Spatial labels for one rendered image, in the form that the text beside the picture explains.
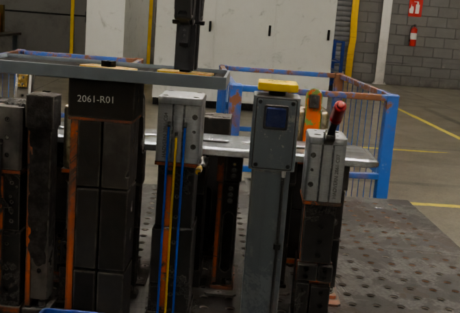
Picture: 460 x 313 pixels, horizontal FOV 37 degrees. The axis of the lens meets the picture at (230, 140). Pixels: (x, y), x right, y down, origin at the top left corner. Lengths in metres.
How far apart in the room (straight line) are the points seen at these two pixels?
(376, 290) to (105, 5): 8.01
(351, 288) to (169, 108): 0.60
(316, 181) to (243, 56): 8.07
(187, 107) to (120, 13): 8.07
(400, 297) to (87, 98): 0.81
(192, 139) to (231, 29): 8.06
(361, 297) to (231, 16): 7.91
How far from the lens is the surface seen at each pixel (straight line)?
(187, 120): 1.18
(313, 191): 1.20
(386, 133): 3.30
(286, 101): 1.01
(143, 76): 0.98
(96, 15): 9.28
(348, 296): 1.47
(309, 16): 9.33
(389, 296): 1.50
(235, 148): 1.30
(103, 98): 1.03
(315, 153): 1.19
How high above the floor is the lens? 1.25
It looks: 10 degrees down
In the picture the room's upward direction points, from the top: 4 degrees clockwise
